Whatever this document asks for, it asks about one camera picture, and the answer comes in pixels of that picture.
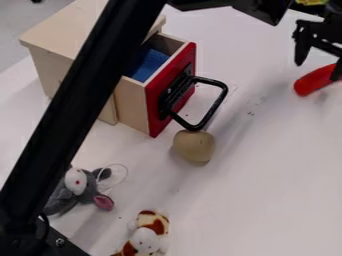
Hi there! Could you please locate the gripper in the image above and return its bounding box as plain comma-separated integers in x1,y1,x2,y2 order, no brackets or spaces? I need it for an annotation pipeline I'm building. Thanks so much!
292,18,342,83

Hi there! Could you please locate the wooden cabinet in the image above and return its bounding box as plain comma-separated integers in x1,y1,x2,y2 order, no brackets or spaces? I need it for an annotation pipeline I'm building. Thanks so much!
18,0,167,126

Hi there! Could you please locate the red toy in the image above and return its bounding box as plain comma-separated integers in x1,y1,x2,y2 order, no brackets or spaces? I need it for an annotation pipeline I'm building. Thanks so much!
292,63,342,97

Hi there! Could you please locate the yellow green toy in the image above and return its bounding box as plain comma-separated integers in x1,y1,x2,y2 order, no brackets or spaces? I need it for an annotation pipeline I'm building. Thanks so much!
295,0,332,7

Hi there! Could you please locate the tan toy potato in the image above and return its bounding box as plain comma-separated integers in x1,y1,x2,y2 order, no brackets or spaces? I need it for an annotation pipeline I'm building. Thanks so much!
171,129,217,164

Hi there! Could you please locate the red-fronted drawer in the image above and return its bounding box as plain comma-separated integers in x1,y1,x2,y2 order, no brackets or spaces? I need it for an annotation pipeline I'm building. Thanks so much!
112,32,230,139

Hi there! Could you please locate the brown white plush animal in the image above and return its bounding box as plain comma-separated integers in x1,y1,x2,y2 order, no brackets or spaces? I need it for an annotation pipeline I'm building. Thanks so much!
109,209,171,256

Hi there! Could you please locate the grey plush mouse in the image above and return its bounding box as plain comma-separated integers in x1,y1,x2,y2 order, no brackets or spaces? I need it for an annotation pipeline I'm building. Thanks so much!
42,165,117,217

